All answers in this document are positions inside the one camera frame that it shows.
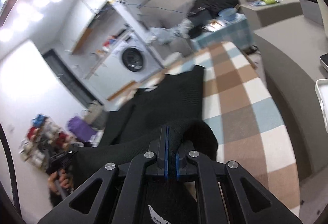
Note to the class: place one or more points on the dark door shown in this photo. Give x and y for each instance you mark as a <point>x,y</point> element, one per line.
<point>73,85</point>

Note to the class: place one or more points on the small table with teal cloth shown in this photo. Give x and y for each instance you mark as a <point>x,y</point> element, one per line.
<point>237,31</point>

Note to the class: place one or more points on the white washing machine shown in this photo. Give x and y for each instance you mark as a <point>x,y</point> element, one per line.
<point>131,60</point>

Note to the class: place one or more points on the purple bag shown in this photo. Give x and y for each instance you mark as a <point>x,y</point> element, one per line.
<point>81,130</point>

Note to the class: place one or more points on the shoe rack with shoes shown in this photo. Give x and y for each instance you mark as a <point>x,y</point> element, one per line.
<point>44,140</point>

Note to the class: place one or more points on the checkered blue brown bedspread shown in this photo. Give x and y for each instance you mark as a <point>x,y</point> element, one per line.
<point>245,119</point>

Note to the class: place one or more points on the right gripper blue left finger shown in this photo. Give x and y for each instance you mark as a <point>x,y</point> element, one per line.
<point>161,148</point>

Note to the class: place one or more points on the blue plastic bowl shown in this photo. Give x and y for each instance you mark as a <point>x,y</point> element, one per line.
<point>229,14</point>

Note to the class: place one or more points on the light blue clothes pile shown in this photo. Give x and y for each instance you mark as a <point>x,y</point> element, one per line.
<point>165,36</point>

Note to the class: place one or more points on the person's left hand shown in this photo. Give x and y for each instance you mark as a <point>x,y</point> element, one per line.
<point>60,179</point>

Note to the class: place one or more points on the white tray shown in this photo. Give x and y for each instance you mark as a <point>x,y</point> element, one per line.
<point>321,89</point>

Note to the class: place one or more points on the black knit sweater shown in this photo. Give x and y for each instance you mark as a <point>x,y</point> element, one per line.
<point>175,103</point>

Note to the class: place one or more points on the black jacket pile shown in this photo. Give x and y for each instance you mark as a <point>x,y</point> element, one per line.
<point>203,11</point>

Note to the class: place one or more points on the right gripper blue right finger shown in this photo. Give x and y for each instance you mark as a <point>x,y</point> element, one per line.
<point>185,169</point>

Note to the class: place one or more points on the grey laundry basket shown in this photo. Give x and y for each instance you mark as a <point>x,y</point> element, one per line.
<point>96,115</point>

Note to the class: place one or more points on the wall shelf wooden edge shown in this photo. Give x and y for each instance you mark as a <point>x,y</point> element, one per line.
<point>91,20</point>

